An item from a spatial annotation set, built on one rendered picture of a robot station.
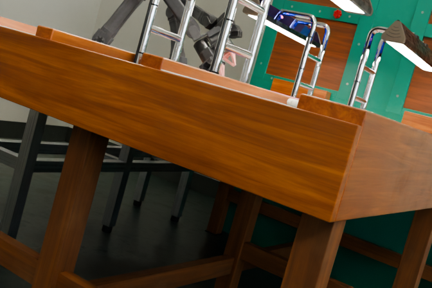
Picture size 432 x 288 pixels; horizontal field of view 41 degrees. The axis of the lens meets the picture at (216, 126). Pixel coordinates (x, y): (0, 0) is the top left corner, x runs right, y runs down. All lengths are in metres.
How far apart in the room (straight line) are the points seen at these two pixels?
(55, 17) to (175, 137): 3.41
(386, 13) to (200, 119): 1.98
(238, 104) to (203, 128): 0.08
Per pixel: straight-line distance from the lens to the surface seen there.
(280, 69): 3.07
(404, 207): 1.37
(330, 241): 1.00
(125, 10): 2.32
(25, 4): 4.23
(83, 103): 1.24
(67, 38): 1.41
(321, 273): 1.02
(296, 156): 0.96
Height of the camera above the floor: 0.74
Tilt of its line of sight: 4 degrees down
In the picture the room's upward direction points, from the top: 16 degrees clockwise
